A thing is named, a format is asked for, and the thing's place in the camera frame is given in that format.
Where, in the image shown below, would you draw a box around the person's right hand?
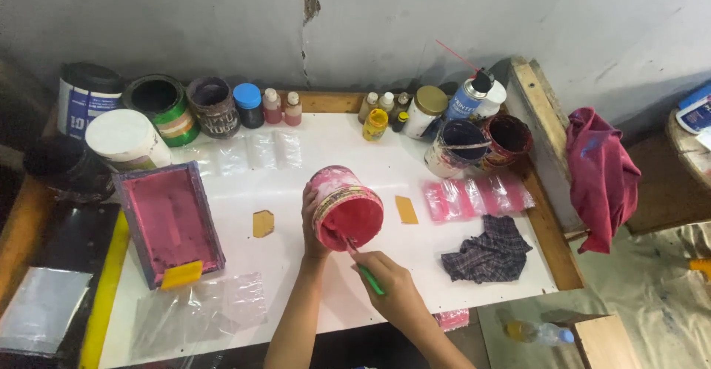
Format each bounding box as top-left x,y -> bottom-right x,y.
351,250 -> 428,324

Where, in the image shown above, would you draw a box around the person's left hand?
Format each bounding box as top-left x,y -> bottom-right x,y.
301,182 -> 334,260

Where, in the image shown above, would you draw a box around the green handled stirring tool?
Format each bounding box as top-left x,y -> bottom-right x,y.
346,237 -> 385,297

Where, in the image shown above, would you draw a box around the pink paint bucket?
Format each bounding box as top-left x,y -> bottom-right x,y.
309,165 -> 385,252

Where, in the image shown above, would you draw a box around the yellow tape piece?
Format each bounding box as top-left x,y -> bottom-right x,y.
253,209 -> 275,239
395,195 -> 420,225

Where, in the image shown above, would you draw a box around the row of clear plastic bags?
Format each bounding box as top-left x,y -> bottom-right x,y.
179,130 -> 304,178

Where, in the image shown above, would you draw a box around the small pink liquid bottle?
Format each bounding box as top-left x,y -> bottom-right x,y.
284,91 -> 303,127

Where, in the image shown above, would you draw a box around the pink plastic bag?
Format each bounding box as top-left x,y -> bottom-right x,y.
433,308 -> 471,333

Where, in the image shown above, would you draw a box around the small red liquid bottle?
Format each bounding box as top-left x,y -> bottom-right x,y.
262,88 -> 283,125

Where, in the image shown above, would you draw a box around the yellow small jar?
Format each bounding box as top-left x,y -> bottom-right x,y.
362,108 -> 390,142

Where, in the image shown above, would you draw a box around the small brown liquid bottle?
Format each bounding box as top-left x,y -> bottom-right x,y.
358,92 -> 380,125

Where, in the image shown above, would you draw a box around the black jar blue lid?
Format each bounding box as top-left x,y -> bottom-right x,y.
233,83 -> 266,130

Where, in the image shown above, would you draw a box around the dark plaid cloth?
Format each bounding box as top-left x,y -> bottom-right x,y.
441,214 -> 533,285

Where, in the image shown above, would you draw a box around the stack of pink plastic bags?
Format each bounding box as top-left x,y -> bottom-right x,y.
420,175 -> 536,225

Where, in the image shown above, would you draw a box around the purple paint can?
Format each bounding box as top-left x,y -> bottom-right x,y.
424,118 -> 493,179

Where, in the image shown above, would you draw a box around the purple stained open can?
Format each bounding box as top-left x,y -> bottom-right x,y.
186,76 -> 242,140

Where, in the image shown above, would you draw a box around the small dark liquid bottle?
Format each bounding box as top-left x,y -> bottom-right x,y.
390,92 -> 411,125

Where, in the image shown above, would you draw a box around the white jar gold lid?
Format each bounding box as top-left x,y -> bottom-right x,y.
401,85 -> 449,140

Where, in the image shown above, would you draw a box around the yellow squeegee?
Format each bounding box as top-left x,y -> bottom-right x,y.
160,259 -> 204,291

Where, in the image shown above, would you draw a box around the clear plastic sheet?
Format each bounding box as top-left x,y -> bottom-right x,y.
130,271 -> 269,360

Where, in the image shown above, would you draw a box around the green open can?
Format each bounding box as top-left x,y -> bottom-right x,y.
121,74 -> 201,148

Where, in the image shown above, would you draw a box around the clear plastic water bottle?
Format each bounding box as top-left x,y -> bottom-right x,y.
504,319 -> 575,348

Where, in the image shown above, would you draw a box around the red paint can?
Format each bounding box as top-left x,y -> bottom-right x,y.
480,114 -> 534,170

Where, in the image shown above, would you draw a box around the blue spray can red straw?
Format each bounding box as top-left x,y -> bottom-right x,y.
434,39 -> 495,121

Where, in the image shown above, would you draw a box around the white plastic bucket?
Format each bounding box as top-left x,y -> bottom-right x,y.
84,108 -> 173,173

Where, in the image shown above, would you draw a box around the white plastic bottle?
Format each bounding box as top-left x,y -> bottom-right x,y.
477,78 -> 508,120

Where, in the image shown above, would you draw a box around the yellow strip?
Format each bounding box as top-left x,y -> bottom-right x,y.
77,209 -> 131,369

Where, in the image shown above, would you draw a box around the black board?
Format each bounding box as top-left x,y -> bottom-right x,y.
0,202 -> 121,369

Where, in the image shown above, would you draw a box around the black plastic container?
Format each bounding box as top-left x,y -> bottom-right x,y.
23,134 -> 116,204

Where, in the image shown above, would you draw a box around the red cloth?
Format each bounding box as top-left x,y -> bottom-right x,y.
565,106 -> 642,255

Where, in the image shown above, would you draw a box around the blue white can black lid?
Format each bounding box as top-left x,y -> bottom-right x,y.
57,61 -> 126,140

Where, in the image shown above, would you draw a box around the wooden box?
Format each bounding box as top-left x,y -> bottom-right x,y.
571,314 -> 646,369

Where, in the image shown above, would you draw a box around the beige plastic floor sheet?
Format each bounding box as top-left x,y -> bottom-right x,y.
477,221 -> 711,369

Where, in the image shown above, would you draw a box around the silver sheet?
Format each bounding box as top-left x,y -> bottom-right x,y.
0,266 -> 94,358

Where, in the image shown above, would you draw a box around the orange object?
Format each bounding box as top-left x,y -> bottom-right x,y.
688,257 -> 711,282

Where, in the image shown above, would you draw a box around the round wooden table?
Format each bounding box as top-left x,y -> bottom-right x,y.
665,108 -> 711,192

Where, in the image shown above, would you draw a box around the blue white packet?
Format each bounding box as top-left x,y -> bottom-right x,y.
675,80 -> 711,135

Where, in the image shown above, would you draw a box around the pink screen printing frame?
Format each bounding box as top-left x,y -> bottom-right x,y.
112,161 -> 227,291

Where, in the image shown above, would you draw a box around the wooden frame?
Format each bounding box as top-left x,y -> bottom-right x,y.
502,56 -> 585,238

